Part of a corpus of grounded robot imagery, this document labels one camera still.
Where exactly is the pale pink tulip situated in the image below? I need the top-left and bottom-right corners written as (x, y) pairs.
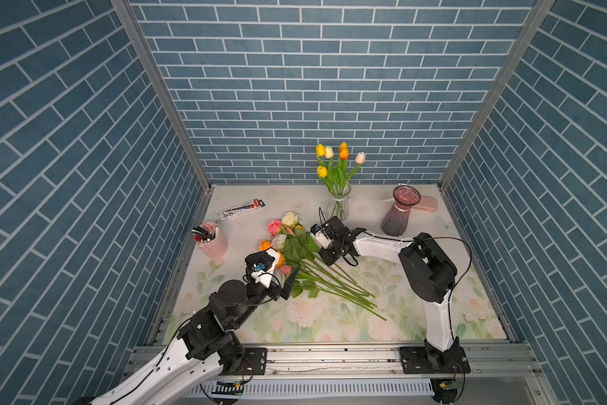
top-left (342, 152), bottom-right (366, 196)

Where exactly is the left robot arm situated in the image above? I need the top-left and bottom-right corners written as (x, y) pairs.
top-left (75, 268), bottom-right (299, 404)

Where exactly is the cream rose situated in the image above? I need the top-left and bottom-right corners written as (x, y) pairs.
top-left (281, 212), bottom-right (298, 228)

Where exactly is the white rose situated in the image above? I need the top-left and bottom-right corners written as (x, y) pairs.
top-left (271, 234), bottom-right (288, 251)

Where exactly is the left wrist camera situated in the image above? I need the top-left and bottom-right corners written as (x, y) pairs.
top-left (244, 248), bottom-right (282, 289)

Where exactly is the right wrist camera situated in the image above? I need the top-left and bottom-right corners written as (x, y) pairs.
top-left (310, 224), bottom-right (332, 249)

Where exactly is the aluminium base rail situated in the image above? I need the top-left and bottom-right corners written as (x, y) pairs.
top-left (185, 341), bottom-right (553, 404)

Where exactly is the clear glass vase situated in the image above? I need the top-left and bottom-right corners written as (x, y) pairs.
top-left (322, 185), bottom-right (351, 221)

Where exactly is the yellow tulip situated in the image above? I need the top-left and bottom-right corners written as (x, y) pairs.
top-left (317, 165), bottom-right (342, 207)
top-left (315, 143), bottom-right (340, 204)

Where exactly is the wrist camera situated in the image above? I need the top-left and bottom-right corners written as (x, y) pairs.
top-left (310, 224), bottom-right (332, 249)
top-left (244, 248), bottom-right (282, 289)

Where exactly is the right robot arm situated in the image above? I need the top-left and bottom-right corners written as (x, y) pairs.
top-left (310, 216), bottom-right (459, 354)

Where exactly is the pink pen holder cup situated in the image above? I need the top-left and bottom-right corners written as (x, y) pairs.
top-left (192, 222), bottom-right (229, 259)

